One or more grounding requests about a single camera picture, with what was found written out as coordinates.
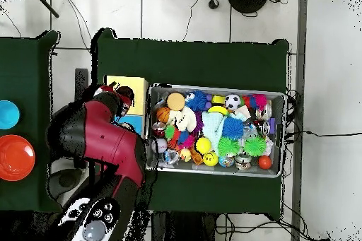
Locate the wooden box with three holes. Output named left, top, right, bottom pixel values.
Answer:
left=103, top=75, right=150, bottom=137

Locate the toy basketball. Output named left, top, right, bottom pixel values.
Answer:
left=156, top=107, right=171, bottom=124

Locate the black floor stand foot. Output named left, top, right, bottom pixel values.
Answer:
left=50, top=68, right=89, bottom=170

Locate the orange foam disc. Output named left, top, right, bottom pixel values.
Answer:
left=165, top=92, right=186, bottom=112

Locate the toy baseball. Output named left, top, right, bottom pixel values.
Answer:
left=151, top=138, right=168, bottom=154

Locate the cream waffle cloth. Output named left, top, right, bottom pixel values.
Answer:
left=168, top=107, right=198, bottom=134

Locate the dark green table cloth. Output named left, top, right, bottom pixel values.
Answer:
left=0, top=30, right=64, bottom=213
left=89, top=28, right=290, bottom=219

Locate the orange ridged plastic block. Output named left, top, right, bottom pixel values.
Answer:
left=189, top=147, right=204, bottom=166

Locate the mint green cloth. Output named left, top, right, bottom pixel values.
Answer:
left=201, top=111, right=227, bottom=151

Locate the grey round floor base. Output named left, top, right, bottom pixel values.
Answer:
left=47, top=167, right=84, bottom=200

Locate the yellow smiley ball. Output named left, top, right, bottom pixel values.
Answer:
left=202, top=151, right=219, bottom=167

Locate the toy soccer ball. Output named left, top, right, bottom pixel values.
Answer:
left=224, top=94, right=242, bottom=111

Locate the blue spiky ball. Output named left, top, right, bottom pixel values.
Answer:
left=221, top=116, right=245, bottom=141

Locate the blue bowl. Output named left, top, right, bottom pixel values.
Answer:
left=0, top=100, right=21, bottom=131

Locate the black tripod leg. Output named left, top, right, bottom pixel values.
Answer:
left=29, top=0, right=60, bottom=18

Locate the orange bowl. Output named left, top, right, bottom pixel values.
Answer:
left=0, top=134, right=36, bottom=182

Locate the small orange ball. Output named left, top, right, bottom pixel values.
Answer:
left=257, top=155, right=273, bottom=170

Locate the black round stand base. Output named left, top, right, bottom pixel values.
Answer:
left=226, top=0, right=269, bottom=15

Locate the wire mesh bin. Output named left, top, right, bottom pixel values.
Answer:
left=143, top=83, right=286, bottom=179

